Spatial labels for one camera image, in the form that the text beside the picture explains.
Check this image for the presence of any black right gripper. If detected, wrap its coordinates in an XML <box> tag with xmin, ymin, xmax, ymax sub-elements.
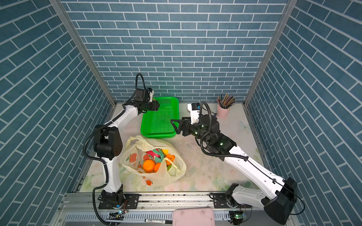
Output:
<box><xmin>172</xmin><ymin>116</ymin><xmax>213</xmax><ymax>145</ymax></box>

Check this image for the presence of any yellowish plastic bag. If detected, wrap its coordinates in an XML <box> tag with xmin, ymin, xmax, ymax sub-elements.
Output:
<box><xmin>120</xmin><ymin>136</ymin><xmax>187</xmax><ymax>186</ymax></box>

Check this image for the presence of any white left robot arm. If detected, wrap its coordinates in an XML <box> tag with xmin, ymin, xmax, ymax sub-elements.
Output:
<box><xmin>82</xmin><ymin>73</ymin><xmax>159</xmax><ymax>210</ymax></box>

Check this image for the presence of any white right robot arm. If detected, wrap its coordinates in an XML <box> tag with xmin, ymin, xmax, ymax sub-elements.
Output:
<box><xmin>170</xmin><ymin>102</ymin><xmax>300</xmax><ymax>225</ymax></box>

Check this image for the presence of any orange fruit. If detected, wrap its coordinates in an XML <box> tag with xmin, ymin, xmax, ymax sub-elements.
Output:
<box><xmin>165</xmin><ymin>154</ymin><xmax>175</xmax><ymax>166</ymax></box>
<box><xmin>142</xmin><ymin>159</ymin><xmax>156</xmax><ymax>173</ymax></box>

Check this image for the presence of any green plastic basket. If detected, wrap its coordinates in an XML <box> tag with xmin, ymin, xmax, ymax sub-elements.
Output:
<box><xmin>140</xmin><ymin>97</ymin><xmax>179</xmax><ymax>139</ymax></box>

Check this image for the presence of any pink pencil cup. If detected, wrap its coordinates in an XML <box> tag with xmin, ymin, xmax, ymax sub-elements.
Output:
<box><xmin>216</xmin><ymin>105</ymin><xmax>230</xmax><ymax>119</ymax></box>

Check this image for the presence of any coloured pencils bunch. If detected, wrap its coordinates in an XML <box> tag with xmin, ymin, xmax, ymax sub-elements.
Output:
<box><xmin>216</xmin><ymin>94</ymin><xmax>236</xmax><ymax>109</ymax></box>

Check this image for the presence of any pink box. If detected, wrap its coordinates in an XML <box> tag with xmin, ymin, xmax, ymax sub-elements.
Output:
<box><xmin>173</xmin><ymin>208</ymin><xmax>215</xmax><ymax>226</ymax></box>

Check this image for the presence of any black marker pen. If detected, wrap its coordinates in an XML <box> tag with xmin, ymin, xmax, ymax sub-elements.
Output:
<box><xmin>145</xmin><ymin>219</ymin><xmax>173</xmax><ymax>224</ymax></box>

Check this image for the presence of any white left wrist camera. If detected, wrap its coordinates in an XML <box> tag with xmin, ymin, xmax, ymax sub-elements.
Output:
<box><xmin>146</xmin><ymin>88</ymin><xmax>154</xmax><ymax>102</ymax></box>

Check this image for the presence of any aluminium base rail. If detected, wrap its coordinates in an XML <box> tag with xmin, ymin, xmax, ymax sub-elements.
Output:
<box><xmin>50</xmin><ymin>188</ymin><xmax>266</xmax><ymax>226</ymax></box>

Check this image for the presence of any aluminium corner post right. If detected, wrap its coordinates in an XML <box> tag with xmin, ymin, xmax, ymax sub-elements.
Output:
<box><xmin>244</xmin><ymin>0</ymin><xmax>298</xmax><ymax>107</ymax></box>

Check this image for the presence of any aluminium corner post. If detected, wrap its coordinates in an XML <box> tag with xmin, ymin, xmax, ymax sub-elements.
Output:
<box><xmin>244</xmin><ymin>0</ymin><xmax>298</xmax><ymax>107</ymax></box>
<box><xmin>49</xmin><ymin>0</ymin><xmax>117</xmax><ymax>107</ymax></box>

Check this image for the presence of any aluminium corner post left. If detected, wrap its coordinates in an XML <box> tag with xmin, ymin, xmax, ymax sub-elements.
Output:
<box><xmin>49</xmin><ymin>0</ymin><xmax>117</xmax><ymax>107</ymax></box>

